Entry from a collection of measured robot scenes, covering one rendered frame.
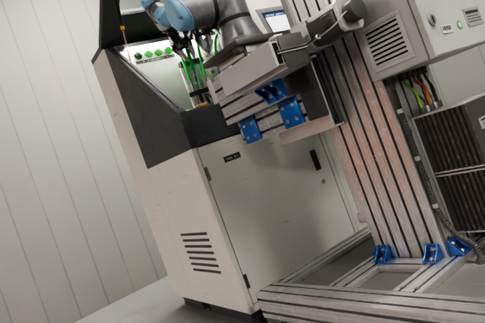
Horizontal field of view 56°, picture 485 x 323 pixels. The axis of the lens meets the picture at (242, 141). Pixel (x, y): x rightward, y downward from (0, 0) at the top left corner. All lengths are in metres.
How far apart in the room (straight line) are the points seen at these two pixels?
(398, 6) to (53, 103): 2.83
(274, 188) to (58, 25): 2.40
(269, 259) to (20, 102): 2.26
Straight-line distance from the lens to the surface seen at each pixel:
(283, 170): 2.08
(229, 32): 1.52
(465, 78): 3.93
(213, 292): 2.21
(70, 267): 3.50
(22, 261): 3.45
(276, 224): 2.03
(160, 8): 1.87
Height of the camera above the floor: 0.71
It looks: 1 degrees up
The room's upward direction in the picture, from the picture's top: 20 degrees counter-clockwise
